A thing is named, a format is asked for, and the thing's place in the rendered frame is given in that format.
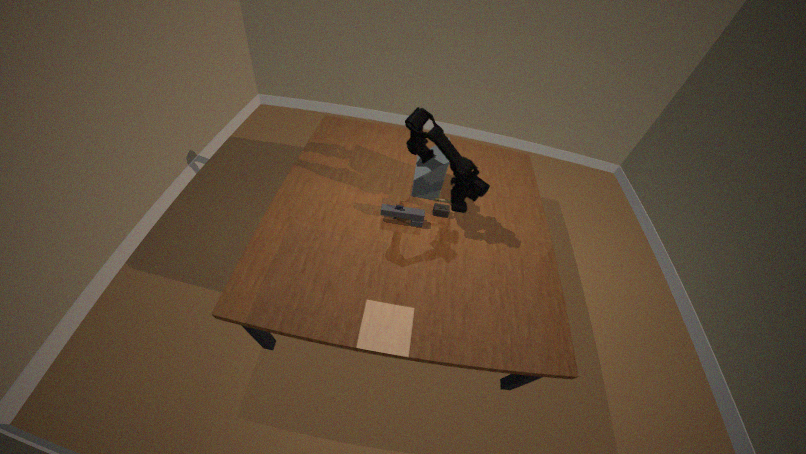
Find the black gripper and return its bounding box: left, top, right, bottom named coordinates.
left=450, top=178, right=469, bottom=213

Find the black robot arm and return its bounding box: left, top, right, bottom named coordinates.
left=405, top=107, right=490, bottom=201

